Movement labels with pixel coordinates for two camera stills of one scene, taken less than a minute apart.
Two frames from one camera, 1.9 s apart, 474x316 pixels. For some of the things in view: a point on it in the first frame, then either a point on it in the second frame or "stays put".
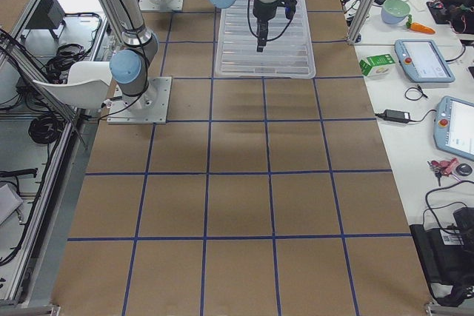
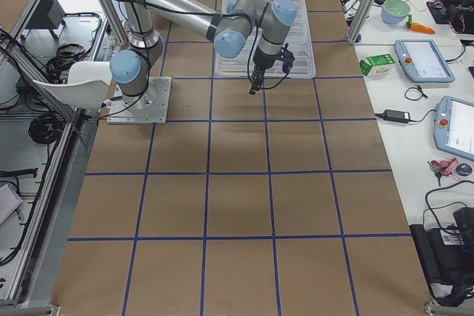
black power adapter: [396, 115] stays put
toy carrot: [417, 27] stays put
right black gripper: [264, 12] -> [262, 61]
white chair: [88, 84] stays put
